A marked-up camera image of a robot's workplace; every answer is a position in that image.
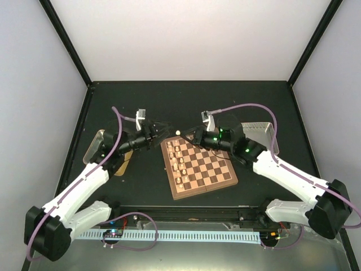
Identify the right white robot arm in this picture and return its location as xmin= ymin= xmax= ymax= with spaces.
xmin=176 ymin=121 xmax=353 ymax=239

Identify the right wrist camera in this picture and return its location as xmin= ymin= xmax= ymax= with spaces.
xmin=201 ymin=111 xmax=215 ymax=132

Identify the gold metal tray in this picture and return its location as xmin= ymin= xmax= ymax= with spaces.
xmin=83 ymin=129 xmax=133 ymax=177

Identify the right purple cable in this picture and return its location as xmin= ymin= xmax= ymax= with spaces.
xmin=210 ymin=103 xmax=361 ymax=251

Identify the black frame post left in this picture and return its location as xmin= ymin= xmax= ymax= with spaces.
xmin=39 ymin=0 xmax=92 ymax=87

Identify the black frame post right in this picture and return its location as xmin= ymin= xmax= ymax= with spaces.
xmin=288 ymin=0 xmax=343 ymax=86

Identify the purple cable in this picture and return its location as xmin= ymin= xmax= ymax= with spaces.
xmin=210 ymin=103 xmax=361 ymax=251
xmin=25 ymin=106 xmax=139 ymax=262

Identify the controller board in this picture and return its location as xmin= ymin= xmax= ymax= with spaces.
xmin=259 ymin=231 xmax=289 ymax=241
xmin=103 ymin=229 xmax=123 ymax=238

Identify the white slotted cable duct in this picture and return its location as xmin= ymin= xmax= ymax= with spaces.
xmin=77 ymin=229 xmax=261 ymax=244

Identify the black front rail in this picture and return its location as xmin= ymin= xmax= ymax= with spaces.
xmin=109 ymin=206 xmax=290 ymax=229

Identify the pink metal tray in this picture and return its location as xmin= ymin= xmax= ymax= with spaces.
xmin=241 ymin=122 xmax=275 ymax=150

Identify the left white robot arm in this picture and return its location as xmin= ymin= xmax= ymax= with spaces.
xmin=24 ymin=120 xmax=172 ymax=261

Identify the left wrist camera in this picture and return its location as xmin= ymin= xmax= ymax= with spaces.
xmin=135 ymin=109 xmax=146 ymax=131

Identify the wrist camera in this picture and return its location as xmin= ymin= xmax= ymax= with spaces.
xmin=201 ymin=111 xmax=215 ymax=132
xmin=135 ymin=109 xmax=146 ymax=131

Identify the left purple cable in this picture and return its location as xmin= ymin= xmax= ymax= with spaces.
xmin=25 ymin=106 xmax=139 ymax=262

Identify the right controller board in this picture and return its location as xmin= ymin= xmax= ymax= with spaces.
xmin=259 ymin=231 xmax=289 ymax=241

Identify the left controller board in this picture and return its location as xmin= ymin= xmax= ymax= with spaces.
xmin=103 ymin=229 xmax=123 ymax=238

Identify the black frame post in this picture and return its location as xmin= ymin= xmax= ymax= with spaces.
xmin=288 ymin=0 xmax=343 ymax=86
xmin=39 ymin=0 xmax=92 ymax=87

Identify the wooden chess board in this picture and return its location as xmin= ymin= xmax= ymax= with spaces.
xmin=160 ymin=136 xmax=238 ymax=200

